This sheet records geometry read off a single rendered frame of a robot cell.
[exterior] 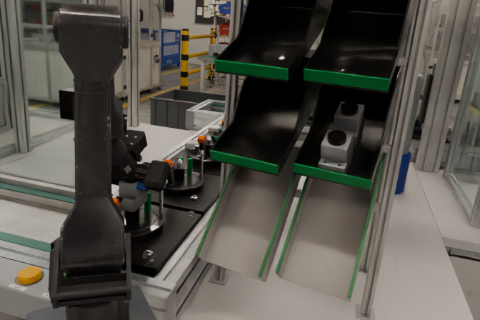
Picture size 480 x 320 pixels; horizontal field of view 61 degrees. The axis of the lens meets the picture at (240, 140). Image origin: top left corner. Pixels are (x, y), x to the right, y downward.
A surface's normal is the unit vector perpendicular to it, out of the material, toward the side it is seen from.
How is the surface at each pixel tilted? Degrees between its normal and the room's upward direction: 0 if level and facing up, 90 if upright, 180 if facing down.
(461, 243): 90
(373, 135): 25
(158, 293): 0
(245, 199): 45
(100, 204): 61
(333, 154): 115
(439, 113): 90
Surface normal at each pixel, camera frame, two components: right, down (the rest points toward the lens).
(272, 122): -0.12, -0.77
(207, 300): 0.07, -0.95
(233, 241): -0.26, -0.51
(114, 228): 0.26, -0.19
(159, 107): -0.27, 0.26
